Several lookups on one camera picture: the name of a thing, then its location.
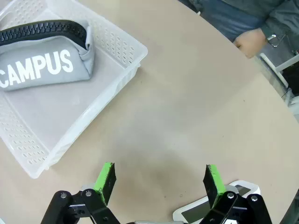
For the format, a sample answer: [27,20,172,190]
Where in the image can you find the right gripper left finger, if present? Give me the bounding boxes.
[41,162,122,224]

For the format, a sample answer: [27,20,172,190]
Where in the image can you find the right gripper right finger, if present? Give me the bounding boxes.
[198,164,273,224]

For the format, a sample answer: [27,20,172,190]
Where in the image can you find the white rectangular box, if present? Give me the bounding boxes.
[172,179,261,221]

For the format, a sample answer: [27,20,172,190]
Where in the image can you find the white perforated plastic basket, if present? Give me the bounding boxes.
[0,0,149,180]

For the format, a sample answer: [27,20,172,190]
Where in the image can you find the person's left hand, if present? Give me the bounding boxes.
[233,28,267,59]

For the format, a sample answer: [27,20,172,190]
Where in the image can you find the blue jeans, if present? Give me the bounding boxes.
[198,0,271,43]

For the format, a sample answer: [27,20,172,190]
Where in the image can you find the person in grey jacket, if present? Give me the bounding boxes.
[177,0,299,26]

